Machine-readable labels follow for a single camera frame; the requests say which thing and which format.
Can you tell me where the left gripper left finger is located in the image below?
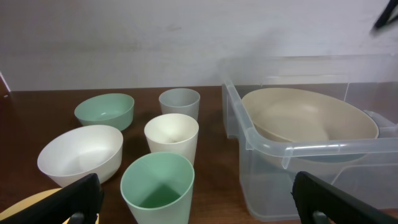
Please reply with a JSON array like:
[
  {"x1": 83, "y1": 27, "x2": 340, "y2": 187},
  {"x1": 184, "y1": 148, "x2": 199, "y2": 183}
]
[{"x1": 1, "y1": 173, "x2": 104, "y2": 224}]

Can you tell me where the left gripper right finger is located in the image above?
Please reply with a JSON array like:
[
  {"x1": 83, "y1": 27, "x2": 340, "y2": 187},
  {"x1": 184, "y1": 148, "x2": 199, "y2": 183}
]
[{"x1": 292, "y1": 171, "x2": 397, "y2": 224}]

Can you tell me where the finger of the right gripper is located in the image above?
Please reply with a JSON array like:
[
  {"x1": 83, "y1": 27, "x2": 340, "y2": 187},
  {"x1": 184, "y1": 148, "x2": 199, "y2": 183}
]
[{"x1": 372, "y1": 0, "x2": 397, "y2": 31}]

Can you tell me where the beige plate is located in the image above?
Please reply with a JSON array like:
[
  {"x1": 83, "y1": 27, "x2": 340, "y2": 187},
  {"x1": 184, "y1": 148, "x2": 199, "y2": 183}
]
[{"x1": 242, "y1": 88, "x2": 379, "y2": 142}]

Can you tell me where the cream plate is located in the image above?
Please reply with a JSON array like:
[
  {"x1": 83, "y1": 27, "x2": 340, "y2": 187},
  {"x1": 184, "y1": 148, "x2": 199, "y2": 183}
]
[{"x1": 261, "y1": 154, "x2": 367, "y2": 176}]

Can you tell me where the clear plastic storage container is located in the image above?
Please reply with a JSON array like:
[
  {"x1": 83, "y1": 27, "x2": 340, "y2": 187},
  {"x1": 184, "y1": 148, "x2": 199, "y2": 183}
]
[{"x1": 218, "y1": 54, "x2": 397, "y2": 222}]

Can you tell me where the white bowl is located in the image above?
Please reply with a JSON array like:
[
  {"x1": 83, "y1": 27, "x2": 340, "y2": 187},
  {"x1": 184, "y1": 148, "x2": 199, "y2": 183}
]
[{"x1": 37, "y1": 125, "x2": 124, "y2": 187}]

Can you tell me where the yellow bowl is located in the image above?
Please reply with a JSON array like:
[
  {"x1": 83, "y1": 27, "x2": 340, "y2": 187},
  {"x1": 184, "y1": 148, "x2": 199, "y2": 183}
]
[{"x1": 1, "y1": 186, "x2": 104, "y2": 224}]

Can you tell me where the mint green cup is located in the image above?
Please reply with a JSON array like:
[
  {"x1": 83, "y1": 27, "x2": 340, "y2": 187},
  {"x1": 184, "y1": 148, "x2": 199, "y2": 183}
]
[{"x1": 120, "y1": 152, "x2": 195, "y2": 224}]

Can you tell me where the mint green bowl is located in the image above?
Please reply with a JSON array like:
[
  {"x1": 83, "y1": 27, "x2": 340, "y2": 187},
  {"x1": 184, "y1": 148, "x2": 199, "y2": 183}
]
[{"x1": 74, "y1": 93, "x2": 135, "y2": 131}]

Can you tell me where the cream cup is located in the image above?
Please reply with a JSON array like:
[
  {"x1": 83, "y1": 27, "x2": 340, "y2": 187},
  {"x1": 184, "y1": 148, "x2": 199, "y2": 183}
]
[{"x1": 144, "y1": 113, "x2": 199, "y2": 165}]

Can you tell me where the grey cup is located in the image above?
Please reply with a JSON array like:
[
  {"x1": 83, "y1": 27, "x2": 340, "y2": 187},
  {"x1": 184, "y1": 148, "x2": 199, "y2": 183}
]
[{"x1": 159, "y1": 88, "x2": 200, "y2": 120}]

